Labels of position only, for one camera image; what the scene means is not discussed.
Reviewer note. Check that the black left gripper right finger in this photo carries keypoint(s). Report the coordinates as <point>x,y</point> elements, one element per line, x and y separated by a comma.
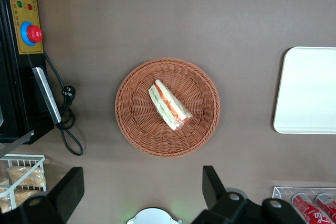
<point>218,208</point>

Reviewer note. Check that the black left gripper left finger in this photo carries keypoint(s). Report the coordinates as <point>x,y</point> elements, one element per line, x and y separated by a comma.
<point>65,195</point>

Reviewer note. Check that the plastic triangle sandwich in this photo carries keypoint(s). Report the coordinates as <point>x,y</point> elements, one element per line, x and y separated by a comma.
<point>168,103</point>

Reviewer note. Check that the round brown wicker basket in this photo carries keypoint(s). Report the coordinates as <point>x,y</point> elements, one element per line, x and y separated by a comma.
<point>147,134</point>

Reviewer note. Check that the white rectangular plastic tray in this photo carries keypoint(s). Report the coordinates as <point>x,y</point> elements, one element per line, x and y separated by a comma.
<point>307,90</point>

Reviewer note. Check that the clear bag of beige snacks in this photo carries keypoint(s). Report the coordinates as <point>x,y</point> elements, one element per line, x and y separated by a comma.
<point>4,204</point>
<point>25,195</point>
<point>26,178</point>

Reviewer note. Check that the white round disc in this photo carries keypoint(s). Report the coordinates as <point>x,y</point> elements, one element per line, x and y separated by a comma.
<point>153,217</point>

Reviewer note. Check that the clear acrylic box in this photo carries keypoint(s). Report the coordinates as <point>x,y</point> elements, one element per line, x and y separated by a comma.
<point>282,191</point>

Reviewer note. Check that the red cola can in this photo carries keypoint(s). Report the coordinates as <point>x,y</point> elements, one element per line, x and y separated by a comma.
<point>305,208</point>
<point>326,204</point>

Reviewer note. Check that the black machine with yellow panel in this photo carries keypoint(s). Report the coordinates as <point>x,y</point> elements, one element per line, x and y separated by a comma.
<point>15,90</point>

